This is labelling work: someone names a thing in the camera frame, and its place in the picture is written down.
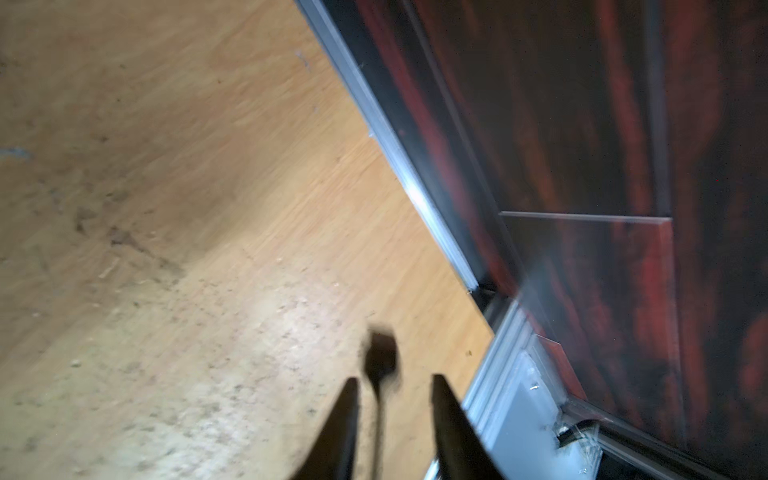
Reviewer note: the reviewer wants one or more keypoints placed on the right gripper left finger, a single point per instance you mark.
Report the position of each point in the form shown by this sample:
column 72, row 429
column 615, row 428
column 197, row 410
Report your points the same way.
column 332, row 455

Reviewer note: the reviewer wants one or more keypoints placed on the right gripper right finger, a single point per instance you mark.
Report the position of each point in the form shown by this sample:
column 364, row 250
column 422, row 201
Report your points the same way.
column 460, row 453

